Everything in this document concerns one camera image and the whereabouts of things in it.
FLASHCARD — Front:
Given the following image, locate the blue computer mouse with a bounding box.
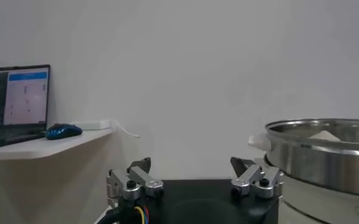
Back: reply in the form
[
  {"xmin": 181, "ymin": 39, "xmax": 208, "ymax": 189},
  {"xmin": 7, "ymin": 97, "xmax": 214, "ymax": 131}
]
[{"xmin": 46, "ymin": 122, "xmax": 84, "ymax": 141}]

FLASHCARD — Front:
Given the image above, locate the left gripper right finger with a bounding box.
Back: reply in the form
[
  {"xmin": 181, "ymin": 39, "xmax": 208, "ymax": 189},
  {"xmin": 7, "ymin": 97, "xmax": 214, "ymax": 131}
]
[{"xmin": 230, "ymin": 156, "xmax": 285, "ymax": 199}]

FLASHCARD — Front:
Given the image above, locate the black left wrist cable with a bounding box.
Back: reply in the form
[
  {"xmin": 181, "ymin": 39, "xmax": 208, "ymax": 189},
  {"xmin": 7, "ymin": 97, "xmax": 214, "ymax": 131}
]
[{"xmin": 95, "ymin": 197, "xmax": 151, "ymax": 224}]

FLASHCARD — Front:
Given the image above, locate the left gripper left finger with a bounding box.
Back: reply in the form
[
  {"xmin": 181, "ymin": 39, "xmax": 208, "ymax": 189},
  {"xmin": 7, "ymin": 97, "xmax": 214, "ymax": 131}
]
[{"xmin": 105, "ymin": 156, "xmax": 165, "ymax": 200}]

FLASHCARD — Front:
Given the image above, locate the stainless steel steamer basket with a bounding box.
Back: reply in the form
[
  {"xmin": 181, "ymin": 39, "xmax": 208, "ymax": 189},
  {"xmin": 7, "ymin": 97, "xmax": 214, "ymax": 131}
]
[{"xmin": 247, "ymin": 117, "xmax": 359, "ymax": 198}]

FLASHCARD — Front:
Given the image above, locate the cream electric cooker base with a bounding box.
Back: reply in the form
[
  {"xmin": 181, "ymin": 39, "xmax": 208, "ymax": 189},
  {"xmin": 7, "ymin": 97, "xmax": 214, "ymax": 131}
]
[{"xmin": 254, "ymin": 158, "xmax": 359, "ymax": 224}]

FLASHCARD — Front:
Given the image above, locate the white side table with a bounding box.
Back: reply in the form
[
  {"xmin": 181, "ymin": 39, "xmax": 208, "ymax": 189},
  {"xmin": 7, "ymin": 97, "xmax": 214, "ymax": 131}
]
[{"xmin": 0, "ymin": 127, "xmax": 115, "ymax": 162}]

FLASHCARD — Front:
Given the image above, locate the black laptop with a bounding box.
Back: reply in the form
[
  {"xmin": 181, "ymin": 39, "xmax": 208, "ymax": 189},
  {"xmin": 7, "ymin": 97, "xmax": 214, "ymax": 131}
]
[{"xmin": 0, "ymin": 64, "xmax": 51, "ymax": 150}]

